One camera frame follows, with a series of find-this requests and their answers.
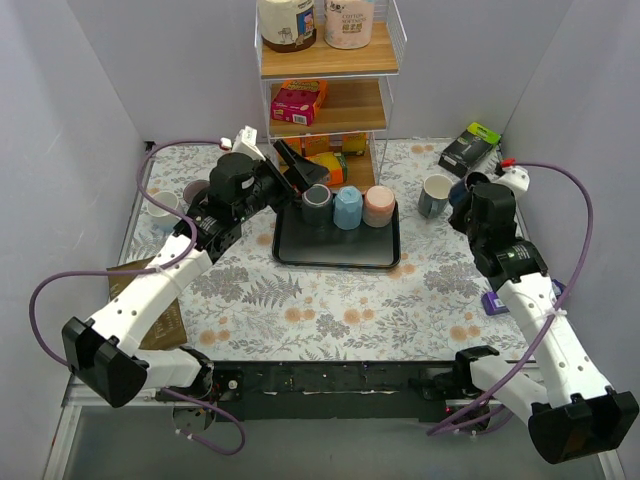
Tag yellow sponge box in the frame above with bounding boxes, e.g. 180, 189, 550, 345
283, 137, 303, 155
341, 132, 368, 156
304, 135, 331, 157

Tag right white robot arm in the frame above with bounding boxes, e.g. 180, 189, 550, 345
450, 183, 639, 464

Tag yellow sponge box middle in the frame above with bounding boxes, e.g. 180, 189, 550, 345
304, 135, 331, 157

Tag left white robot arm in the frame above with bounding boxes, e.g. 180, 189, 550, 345
62, 141, 328, 408

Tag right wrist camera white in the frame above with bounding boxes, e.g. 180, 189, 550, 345
495, 158, 530, 200

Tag pink mug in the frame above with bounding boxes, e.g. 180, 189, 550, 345
362, 185, 396, 228

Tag lavender purple mug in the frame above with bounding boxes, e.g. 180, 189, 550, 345
183, 180, 210, 206

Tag floral table mat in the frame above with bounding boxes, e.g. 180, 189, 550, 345
117, 139, 561, 362

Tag black serving tray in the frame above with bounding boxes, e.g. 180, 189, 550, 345
272, 205, 401, 269

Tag pink orange sponge box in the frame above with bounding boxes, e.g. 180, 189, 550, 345
270, 79, 328, 126

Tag black green razor box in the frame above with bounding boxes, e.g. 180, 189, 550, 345
438, 122, 501, 179

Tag purple cable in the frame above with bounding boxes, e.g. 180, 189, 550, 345
427, 160, 595, 437
28, 139, 247, 456

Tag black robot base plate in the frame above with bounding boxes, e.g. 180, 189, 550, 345
201, 361, 480, 422

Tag navy blue mug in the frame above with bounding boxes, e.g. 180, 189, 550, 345
448, 171, 490, 207

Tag yellow sponge box left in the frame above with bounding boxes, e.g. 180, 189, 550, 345
283, 137, 303, 155

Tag purple white box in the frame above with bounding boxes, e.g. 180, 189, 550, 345
481, 279, 566, 316

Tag pink cotton tissue roll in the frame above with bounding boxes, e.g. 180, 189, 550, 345
324, 0, 375, 50

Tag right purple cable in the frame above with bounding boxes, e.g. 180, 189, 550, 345
427, 160, 595, 437

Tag white and blue mug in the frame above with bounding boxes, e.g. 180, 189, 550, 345
147, 191, 182, 232

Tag dark grey mug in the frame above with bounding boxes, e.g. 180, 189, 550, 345
301, 184, 333, 227

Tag yellow sponge box right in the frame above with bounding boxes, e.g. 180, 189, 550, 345
341, 132, 368, 156

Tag brown cartoon paper roll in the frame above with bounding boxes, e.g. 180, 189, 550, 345
257, 0, 316, 53

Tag light blue faceted mug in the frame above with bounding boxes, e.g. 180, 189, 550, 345
333, 186, 363, 230

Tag orange green sponge pack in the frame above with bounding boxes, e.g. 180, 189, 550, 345
308, 151, 348, 187

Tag brown paper bag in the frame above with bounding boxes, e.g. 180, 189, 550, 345
108, 275, 187, 350

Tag slate blue mug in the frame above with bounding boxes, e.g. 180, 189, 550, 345
418, 174, 453, 219

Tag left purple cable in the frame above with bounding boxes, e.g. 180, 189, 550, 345
28, 139, 247, 456

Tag white wire wooden shelf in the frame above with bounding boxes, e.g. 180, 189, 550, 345
254, 1, 407, 192

